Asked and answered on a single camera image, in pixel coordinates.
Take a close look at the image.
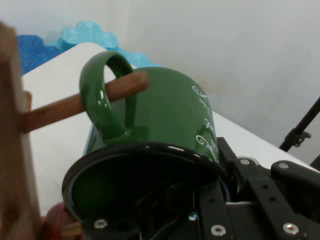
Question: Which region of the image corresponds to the red enamel mug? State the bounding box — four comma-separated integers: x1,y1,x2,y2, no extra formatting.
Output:
40,201,84,240

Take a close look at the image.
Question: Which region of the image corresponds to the green enamel mug white script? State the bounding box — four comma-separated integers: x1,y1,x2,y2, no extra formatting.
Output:
61,50,232,226

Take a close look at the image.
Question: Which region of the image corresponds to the light blue foam mat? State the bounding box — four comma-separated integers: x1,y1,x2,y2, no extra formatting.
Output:
46,20,165,69

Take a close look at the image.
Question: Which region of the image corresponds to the dark blue foam mat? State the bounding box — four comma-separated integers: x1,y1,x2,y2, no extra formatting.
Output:
15,34,64,76

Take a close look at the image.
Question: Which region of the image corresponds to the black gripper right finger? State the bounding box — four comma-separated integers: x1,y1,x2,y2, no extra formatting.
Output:
197,136,320,240

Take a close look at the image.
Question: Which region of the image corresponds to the brown wooden mug tree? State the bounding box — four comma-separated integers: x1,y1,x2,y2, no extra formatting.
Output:
0,20,151,240

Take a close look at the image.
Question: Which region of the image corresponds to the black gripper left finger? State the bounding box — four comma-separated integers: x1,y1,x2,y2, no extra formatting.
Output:
82,181,201,240

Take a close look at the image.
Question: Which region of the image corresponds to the black tripod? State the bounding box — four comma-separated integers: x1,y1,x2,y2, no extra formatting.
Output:
278,96,320,166

